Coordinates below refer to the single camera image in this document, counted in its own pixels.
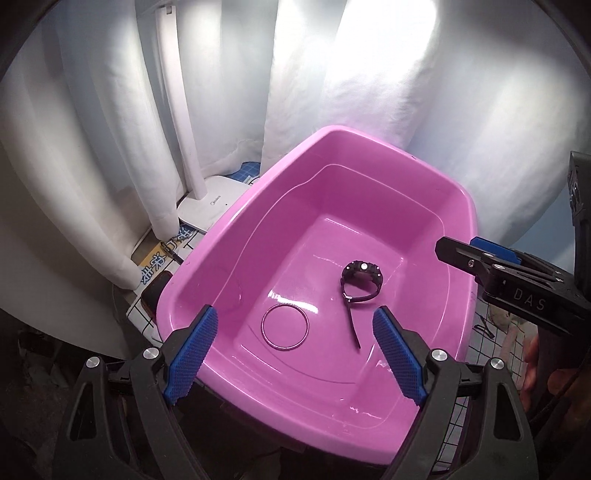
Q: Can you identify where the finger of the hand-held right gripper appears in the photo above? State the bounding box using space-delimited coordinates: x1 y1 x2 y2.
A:
435 236 560 288
470 236 557 277

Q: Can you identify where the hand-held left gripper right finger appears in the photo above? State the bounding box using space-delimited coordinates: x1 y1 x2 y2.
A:
372 305 543 480

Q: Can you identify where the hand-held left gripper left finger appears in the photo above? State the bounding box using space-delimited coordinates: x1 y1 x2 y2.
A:
58 305 219 480

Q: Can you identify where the pink plastic basin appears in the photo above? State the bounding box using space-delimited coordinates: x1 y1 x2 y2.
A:
156 124 480 467

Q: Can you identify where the person's right hand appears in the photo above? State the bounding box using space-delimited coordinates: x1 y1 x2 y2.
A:
522 335 575 411

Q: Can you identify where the pink plush headband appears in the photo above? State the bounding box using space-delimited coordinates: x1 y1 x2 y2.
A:
505 323 527 354

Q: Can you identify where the thin metal bangle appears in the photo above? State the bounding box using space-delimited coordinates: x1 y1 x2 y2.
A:
261 304 309 352

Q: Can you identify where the black rectangular object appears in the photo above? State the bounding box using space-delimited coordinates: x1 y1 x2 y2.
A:
142 271 174 315

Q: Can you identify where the white black grid tablecloth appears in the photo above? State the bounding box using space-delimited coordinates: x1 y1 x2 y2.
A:
124 258 541 480

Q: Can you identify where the black wristwatch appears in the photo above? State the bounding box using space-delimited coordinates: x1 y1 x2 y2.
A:
341 261 384 349

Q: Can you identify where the blue yellow printed box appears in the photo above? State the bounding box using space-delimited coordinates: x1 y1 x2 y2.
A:
131 225 200 292

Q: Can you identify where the white curtain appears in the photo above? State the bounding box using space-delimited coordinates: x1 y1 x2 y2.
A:
0 0 278 292
261 0 591 259

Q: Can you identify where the white desk lamp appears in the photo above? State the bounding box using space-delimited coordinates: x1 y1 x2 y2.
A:
154 2 262 234

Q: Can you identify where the blue checked cloth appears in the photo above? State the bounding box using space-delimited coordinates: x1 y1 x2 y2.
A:
230 161 262 186

